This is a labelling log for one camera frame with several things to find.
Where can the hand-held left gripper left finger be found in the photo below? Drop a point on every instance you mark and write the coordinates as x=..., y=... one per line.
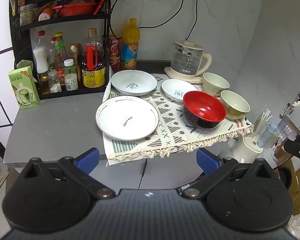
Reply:
x=88, y=158

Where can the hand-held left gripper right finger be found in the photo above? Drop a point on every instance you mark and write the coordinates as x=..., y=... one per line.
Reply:
x=207, y=161

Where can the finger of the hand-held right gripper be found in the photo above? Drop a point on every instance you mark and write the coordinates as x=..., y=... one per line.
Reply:
x=298, y=150

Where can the red and black bowl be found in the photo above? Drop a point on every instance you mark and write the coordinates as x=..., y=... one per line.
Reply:
x=203, y=110

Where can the cream ceramic bowl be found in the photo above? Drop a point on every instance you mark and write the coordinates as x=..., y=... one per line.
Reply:
x=235, y=105
x=215, y=81

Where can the large white blue-rimmed plate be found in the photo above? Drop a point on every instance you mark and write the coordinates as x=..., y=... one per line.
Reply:
x=133, y=82

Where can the light blue bottle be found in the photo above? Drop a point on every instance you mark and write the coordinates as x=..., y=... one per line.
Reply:
x=270, y=130

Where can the white cylindrical holder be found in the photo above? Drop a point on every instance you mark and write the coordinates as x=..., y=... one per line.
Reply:
x=246, y=148

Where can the patterned fringed table mat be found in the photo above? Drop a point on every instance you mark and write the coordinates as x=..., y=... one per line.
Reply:
x=175, y=127

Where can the bundle of white sticks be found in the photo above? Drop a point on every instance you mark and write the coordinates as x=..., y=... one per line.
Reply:
x=262, y=118

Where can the large white brown-rimmed plate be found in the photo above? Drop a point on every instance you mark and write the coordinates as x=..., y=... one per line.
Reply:
x=127, y=118

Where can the clear plastic bag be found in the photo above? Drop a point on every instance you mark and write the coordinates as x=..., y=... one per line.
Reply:
x=298, y=226

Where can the small white blue-rimmed plate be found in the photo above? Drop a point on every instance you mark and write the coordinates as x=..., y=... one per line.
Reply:
x=176, y=90

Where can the small glass jar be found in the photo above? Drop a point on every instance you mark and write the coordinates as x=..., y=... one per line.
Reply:
x=53, y=81

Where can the large soy sauce bottle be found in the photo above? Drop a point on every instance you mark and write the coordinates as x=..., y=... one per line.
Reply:
x=93, y=67

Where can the cream kettle base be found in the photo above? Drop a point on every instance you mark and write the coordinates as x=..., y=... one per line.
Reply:
x=172, y=73

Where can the green carton box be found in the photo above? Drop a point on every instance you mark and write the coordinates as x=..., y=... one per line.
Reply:
x=23, y=90

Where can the glass electric kettle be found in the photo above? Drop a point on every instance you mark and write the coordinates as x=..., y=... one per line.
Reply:
x=187, y=58

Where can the brown seasoning bottle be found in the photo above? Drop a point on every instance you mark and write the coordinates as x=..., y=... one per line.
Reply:
x=76, y=52

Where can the sauce bottle yellow cap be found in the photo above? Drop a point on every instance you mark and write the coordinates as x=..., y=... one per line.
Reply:
x=60, y=55

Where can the white cup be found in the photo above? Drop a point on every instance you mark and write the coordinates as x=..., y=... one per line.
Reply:
x=25, y=63

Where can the orange juice bottle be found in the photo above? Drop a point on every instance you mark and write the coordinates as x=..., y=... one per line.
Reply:
x=130, y=47

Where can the black metal shelf rack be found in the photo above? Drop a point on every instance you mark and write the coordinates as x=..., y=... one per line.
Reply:
x=65, y=21

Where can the orange bottle white cap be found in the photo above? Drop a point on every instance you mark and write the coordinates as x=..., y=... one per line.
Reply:
x=46, y=14

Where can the red plastic tray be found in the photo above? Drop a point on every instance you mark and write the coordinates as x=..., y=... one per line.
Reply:
x=75, y=8

